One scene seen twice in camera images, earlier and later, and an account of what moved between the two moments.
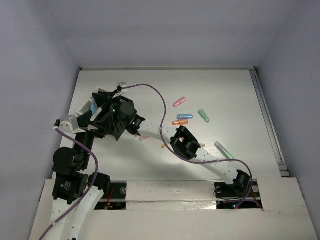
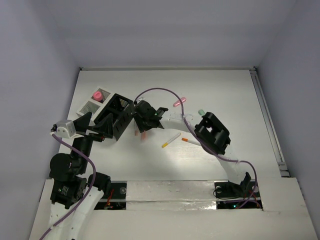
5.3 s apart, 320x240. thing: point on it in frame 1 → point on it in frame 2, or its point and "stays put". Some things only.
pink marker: (182, 100) stays put
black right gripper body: (110, 100) → (143, 122)
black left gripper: (83, 121) stays put
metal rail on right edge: (270, 122) stays put
